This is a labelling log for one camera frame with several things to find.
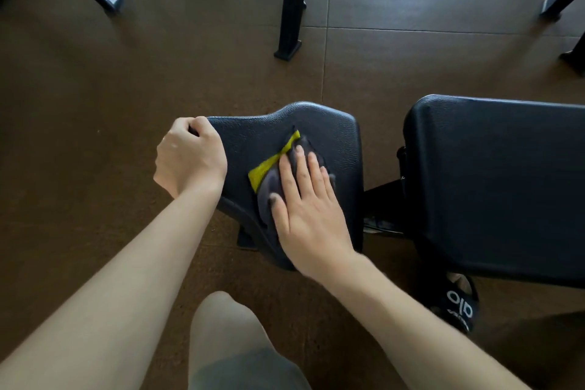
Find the person's left hand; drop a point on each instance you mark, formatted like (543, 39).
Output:
(187, 161)

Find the person's right hand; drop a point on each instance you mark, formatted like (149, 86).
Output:
(310, 229)

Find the person's right middle finger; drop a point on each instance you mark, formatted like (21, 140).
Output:
(304, 170)

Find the person's right thumb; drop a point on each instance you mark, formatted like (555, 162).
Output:
(279, 213)

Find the person's left thumb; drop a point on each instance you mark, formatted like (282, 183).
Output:
(206, 125)

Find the person's right little finger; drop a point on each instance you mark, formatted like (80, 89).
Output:
(329, 184)

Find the grey cloth with yellow edge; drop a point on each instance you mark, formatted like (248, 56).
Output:
(269, 179)

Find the black padded bench seat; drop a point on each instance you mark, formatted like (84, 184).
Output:
(320, 138)

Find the person's right forearm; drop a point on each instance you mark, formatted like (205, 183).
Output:
(411, 325)

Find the person's left forearm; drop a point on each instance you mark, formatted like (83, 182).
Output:
(119, 284)

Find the person's leg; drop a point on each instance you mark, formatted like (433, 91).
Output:
(224, 325)

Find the grey shorts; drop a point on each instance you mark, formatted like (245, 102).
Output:
(251, 373)

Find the person's foot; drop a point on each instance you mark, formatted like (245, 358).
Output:
(458, 282)

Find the black padded bench backrest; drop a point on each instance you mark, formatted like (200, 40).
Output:
(498, 184)

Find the black slipper with white print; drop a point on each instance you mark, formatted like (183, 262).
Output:
(452, 305)

